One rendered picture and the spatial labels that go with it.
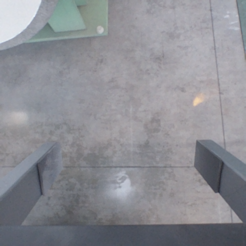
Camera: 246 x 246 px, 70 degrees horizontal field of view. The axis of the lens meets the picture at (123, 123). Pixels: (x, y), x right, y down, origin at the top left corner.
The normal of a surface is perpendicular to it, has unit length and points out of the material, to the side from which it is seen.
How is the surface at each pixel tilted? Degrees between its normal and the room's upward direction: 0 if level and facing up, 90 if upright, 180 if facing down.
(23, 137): 0
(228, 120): 0
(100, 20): 0
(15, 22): 90
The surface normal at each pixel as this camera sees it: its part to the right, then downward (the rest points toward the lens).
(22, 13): 0.01, 0.99
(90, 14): -0.12, -0.16
